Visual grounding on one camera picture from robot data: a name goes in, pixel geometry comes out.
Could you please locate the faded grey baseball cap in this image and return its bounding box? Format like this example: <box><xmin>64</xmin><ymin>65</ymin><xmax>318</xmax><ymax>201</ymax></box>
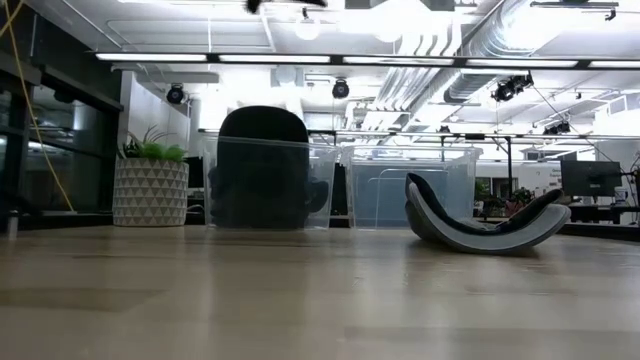
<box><xmin>403</xmin><ymin>172</ymin><xmax>572</xmax><ymax>255</ymax></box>
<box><xmin>218</xmin><ymin>105</ymin><xmax>310</xmax><ymax>230</ymax></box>

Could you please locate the long ceiling light bar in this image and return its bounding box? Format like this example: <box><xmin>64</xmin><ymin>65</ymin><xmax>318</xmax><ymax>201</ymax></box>
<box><xmin>94</xmin><ymin>51</ymin><xmax>640</xmax><ymax>70</ymax></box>

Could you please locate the round white pendant lamp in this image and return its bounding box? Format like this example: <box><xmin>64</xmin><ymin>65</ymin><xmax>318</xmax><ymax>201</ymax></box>
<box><xmin>293</xmin><ymin>5</ymin><xmax>322</xmax><ymax>42</ymax></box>

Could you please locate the clear plastic bin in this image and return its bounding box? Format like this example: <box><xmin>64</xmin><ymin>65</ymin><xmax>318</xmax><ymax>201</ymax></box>
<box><xmin>342</xmin><ymin>144</ymin><xmax>482</xmax><ymax>231</ymax></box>
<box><xmin>202</xmin><ymin>135</ymin><xmax>342</xmax><ymax>232</ymax></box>

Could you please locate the green potted plant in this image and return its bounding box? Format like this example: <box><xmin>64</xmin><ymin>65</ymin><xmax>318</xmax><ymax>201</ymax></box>
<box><xmin>119</xmin><ymin>124</ymin><xmax>189</xmax><ymax>162</ymax></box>

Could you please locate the small black monitor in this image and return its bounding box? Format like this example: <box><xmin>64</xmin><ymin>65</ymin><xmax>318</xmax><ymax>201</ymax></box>
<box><xmin>183</xmin><ymin>155</ymin><xmax>205</xmax><ymax>190</ymax></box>

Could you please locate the white triangle-patterned planter pot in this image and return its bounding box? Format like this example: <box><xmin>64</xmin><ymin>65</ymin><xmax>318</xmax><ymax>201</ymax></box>
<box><xmin>112</xmin><ymin>157</ymin><xmax>190</xmax><ymax>228</ymax></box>

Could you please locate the dark glass partition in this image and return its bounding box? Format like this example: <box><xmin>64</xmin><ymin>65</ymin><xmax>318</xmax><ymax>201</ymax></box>
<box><xmin>0</xmin><ymin>0</ymin><xmax>125</xmax><ymax>216</ymax></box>

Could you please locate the background potted plant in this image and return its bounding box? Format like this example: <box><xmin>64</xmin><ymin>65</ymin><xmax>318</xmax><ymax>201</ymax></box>
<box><xmin>474</xmin><ymin>179</ymin><xmax>539</xmax><ymax>219</ymax></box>

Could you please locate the black computer monitor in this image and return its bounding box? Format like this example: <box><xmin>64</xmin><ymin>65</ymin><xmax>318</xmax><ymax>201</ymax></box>
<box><xmin>559</xmin><ymin>158</ymin><xmax>621</xmax><ymax>206</ymax></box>

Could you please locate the dark office desk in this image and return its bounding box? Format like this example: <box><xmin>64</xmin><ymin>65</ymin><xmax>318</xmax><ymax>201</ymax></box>
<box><xmin>564</xmin><ymin>202</ymin><xmax>640</xmax><ymax>226</ymax></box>

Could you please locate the silver spiral air duct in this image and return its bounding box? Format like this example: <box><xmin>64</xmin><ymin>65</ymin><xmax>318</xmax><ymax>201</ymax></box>
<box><xmin>442</xmin><ymin>0</ymin><xmax>591</xmax><ymax>104</ymax></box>

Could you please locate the yellow cable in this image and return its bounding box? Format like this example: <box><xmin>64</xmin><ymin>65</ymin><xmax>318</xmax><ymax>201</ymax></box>
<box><xmin>0</xmin><ymin>0</ymin><xmax>75</xmax><ymax>212</ymax></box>

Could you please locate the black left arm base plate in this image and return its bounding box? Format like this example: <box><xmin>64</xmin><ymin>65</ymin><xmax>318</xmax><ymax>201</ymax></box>
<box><xmin>19</xmin><ymin>212</ymin><xmax>115</xmax><ymax>232</ymax></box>

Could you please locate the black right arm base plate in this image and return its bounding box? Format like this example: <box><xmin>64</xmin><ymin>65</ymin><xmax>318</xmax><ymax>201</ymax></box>
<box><xmin>554</xmin><ymin>221</ymin><xmax>640</xmax><ymax>242</ymax></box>

